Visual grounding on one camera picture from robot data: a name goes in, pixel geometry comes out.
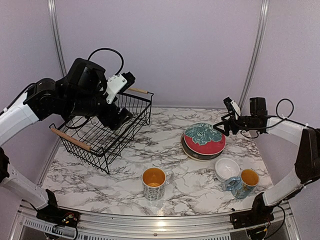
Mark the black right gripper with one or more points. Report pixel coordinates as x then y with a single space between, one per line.
227 125

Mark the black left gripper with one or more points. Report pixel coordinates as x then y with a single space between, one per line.
109 119

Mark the red teal floral plate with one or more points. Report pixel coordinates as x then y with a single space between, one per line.
203 139

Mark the black wire dish rack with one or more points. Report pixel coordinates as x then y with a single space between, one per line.
88 140

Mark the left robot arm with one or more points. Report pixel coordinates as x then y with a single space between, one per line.
84 91

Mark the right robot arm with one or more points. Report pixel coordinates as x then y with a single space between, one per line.
306 166

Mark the grey reindeer plate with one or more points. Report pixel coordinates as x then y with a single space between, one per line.
197 156

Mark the white bowl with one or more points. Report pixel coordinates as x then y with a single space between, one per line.
226 168

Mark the blue mug yellow inside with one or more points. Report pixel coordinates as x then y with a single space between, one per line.
241 186

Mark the patterned mug yellow inside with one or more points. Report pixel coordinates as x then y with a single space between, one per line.
154 182

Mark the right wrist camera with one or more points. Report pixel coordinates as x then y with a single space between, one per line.
232 107

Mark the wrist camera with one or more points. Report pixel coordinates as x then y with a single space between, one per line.
118 84
232 107

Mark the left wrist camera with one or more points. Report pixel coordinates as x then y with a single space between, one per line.
118 84

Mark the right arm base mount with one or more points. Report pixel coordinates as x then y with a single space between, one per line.
248 218

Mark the right aluminium frame post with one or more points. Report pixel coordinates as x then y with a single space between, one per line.
257 47

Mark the aluminium frame post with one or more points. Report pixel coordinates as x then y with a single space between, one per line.
257 47
56 35

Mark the front aluminium rail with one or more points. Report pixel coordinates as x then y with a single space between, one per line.
104 226

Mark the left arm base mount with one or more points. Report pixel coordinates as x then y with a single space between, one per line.
60 217

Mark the left aluminium frame post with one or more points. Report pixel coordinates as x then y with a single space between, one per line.
56 35

